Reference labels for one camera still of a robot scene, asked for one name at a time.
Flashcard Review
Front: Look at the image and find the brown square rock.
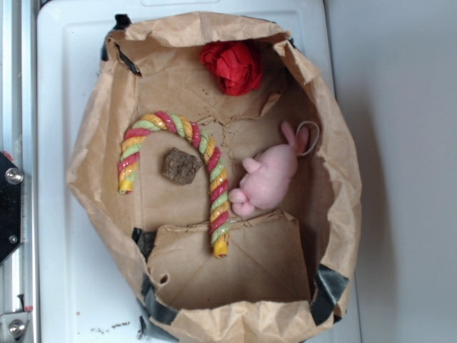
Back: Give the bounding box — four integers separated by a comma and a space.
162, 148, 203, 185

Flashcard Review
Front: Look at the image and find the brown paper bag tray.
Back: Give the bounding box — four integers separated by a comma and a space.
67, 12, 361, 342

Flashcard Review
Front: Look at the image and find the pink plush bunny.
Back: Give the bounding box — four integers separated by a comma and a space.
228, 121, 321, 217

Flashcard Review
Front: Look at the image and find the twisted multicolour candy cane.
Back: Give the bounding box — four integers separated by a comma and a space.
117, 111, 230, 259

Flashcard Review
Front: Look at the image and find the crumpled red paper ball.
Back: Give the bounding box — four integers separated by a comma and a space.
199, 41, 263, 96

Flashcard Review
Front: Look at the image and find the black mounting plate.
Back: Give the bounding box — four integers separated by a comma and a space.
0, 152, 24, 264

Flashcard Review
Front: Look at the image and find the aluminium frame rail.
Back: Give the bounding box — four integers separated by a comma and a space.
1, 1, 41, 342

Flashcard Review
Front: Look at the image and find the metal corner bracket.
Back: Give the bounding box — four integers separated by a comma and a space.
1, 312, 31, 343

